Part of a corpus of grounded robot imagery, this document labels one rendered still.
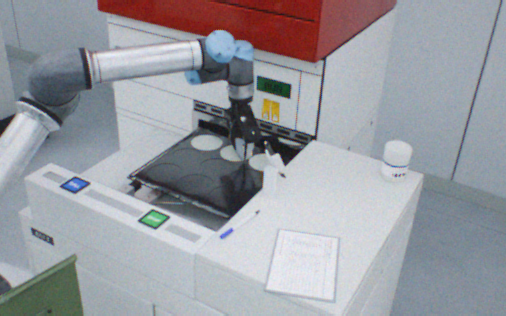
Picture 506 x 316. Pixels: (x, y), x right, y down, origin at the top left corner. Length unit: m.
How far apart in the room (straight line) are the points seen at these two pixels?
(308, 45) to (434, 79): 1.65
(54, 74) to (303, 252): 0.68
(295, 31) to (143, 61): 0.45
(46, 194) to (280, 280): 0.67
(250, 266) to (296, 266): 0.10
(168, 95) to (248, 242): 0.83
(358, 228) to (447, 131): 1.91
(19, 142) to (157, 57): 0.38
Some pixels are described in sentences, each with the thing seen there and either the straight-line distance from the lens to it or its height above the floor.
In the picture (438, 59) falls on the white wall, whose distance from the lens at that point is 3.07.
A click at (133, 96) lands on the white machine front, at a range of 2.06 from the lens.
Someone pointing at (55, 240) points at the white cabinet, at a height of 0.78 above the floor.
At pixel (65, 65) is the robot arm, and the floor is 1.31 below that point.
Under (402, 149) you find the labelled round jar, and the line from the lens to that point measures 1.51.
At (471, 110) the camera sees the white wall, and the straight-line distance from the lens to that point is 3.12.
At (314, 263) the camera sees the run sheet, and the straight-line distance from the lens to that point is 1.22.
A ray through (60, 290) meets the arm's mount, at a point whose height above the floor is 0.98.
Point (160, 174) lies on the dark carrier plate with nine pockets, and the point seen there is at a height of 0.90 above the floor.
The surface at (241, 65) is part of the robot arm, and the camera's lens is 1.49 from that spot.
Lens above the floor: 1.77
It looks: 31 degrees down
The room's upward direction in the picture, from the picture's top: 3 degrees clockwise
